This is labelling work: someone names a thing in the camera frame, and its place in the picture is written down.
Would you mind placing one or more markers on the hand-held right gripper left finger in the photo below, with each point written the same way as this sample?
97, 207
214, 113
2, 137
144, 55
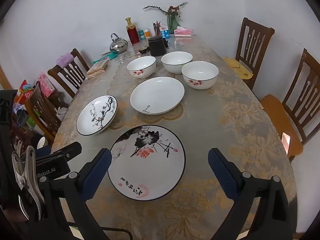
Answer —
97, 173

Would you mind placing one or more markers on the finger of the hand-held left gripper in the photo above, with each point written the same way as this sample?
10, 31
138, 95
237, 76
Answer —
72, 150

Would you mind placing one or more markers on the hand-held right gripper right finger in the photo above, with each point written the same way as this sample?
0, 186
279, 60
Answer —
222, 175

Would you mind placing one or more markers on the plum branch print plate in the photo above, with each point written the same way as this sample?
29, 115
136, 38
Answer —
87, 122

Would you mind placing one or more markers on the lotus print plate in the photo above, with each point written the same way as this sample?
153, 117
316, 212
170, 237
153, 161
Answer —
150, 175

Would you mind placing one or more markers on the white bowl with red flowers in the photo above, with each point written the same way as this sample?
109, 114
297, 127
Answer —
141, 71
207, 80

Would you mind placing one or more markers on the plain white plate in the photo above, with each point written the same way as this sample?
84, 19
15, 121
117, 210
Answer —
160, 92

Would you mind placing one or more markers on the plain white bowl dark rim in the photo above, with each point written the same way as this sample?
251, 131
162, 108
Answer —
175, 67

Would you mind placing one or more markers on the small white bowl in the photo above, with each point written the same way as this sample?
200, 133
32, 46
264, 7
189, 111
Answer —
41, 143

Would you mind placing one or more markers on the metal spring clip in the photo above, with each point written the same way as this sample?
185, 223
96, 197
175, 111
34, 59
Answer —
27, 170

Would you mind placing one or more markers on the brown wooden chair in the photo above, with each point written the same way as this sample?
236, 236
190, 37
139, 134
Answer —
252, 37
81, 60
50, 120
275, 110

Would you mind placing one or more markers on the white plastic bag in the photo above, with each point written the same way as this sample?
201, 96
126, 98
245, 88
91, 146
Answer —
59, 110

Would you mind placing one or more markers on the pink cardboard box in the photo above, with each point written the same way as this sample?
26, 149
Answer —
46, 86

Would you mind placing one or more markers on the pile of colourful packets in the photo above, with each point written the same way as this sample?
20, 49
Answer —
25, 92

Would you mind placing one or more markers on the scalloped lace table runner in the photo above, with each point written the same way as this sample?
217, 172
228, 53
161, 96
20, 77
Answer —
117, 80

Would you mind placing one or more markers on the clear pack of wafers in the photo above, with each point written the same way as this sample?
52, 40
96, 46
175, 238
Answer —
98, 66

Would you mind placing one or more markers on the purple cloth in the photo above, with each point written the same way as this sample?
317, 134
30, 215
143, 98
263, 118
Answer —
64, 60

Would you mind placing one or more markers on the teal plastic packet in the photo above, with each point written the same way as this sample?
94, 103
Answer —
112, 55

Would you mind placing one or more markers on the yellow bag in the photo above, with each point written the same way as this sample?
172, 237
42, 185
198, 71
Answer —
236, 67

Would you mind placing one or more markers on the stainless steel kettle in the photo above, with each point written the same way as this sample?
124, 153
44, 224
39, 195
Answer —
118, 46

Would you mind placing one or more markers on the small dark tea cup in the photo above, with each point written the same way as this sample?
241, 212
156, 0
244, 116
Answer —
143, 50

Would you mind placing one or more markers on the red bottle with gold cap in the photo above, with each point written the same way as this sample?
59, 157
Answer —
133, 33

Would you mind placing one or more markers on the black round canister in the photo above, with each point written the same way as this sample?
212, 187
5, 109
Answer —
157, 47

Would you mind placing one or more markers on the orange label medicine bottle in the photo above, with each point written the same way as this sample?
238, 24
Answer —
147, 33

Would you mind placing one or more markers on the pencil holder with pencils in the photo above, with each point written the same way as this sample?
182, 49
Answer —
157, 30

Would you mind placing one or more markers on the pink tissue box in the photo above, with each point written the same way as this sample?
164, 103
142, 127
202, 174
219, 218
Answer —
183, 33

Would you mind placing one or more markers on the green glass vase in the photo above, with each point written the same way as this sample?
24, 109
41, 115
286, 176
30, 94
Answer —
172, 25

